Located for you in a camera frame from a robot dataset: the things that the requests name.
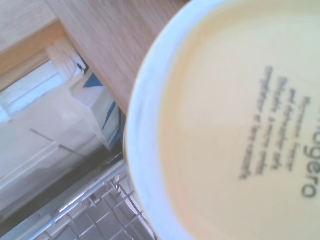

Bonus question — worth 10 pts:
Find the yellow mug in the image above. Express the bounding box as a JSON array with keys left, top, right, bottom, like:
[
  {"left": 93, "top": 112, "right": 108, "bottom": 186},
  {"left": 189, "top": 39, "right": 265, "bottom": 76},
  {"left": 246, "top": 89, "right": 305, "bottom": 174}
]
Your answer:
[{"left": 123, "top": 0, "right": 320, "bottom": 240}]

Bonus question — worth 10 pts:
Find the grey wire dishwasher rack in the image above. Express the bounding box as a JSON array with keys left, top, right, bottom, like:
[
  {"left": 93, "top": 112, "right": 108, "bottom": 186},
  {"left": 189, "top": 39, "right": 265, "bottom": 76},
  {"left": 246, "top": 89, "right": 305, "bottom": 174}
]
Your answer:
[{"left": 0, "top": 164, "right": 157, "bottom": 240}]

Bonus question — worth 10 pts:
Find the white kitchen cabinet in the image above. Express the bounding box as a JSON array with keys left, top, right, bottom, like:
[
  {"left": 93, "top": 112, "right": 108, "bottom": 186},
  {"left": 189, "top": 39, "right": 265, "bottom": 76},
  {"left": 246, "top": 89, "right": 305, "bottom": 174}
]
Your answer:
[{"left": 0, "top": 59, "right": 126, "bottom": 218}]

